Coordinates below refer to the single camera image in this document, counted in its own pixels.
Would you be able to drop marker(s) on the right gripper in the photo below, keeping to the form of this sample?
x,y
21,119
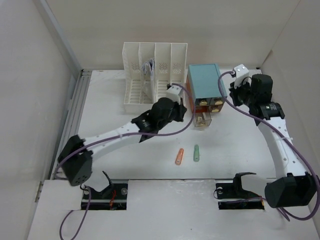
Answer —
x,y
233,91

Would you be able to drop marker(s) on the teal drawer box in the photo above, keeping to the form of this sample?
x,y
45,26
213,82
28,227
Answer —
x,y
202,82

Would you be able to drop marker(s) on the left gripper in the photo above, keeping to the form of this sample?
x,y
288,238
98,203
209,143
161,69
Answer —
x,y
181,110

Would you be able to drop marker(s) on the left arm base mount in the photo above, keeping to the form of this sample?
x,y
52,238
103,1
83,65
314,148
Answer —
x,y
102,193

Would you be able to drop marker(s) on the orange highlighter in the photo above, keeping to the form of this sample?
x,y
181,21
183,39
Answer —
x,y
179,157

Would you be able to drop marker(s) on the white Canon manual booklet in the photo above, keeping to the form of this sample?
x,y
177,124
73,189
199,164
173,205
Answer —
x,y
148,86

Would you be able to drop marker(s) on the white file organizer rack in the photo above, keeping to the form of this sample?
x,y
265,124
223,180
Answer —
x,y
170,67

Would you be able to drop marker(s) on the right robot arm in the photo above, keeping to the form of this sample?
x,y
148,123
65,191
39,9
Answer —
x,y
294,185

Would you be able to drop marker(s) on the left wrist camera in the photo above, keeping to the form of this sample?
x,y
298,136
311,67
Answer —
x,y
174,93

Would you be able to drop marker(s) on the aluminium rail frame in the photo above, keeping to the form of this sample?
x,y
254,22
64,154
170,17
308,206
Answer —
x,y
74,109

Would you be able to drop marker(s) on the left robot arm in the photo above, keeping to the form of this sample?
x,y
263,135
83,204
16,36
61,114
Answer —
x,y
77,157

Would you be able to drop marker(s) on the green highlighter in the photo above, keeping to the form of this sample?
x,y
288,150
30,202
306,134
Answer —
x,y
196,153

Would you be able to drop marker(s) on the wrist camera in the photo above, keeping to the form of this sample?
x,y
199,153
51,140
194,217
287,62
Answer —
x,y
240,73
174,93

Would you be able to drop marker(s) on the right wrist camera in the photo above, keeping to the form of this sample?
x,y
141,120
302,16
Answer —
x,y
240,73

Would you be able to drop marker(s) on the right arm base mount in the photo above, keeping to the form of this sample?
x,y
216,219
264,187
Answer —
x,y
231,195

